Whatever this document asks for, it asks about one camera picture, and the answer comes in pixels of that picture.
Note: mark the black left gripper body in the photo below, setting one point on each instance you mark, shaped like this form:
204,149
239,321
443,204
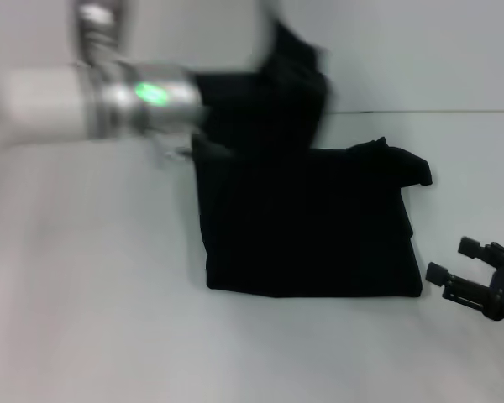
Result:
227,98

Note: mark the black shirt with FREE print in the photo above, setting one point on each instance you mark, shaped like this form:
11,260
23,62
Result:
311,218

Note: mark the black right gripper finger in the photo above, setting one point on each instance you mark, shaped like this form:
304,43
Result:
458,283
487,252

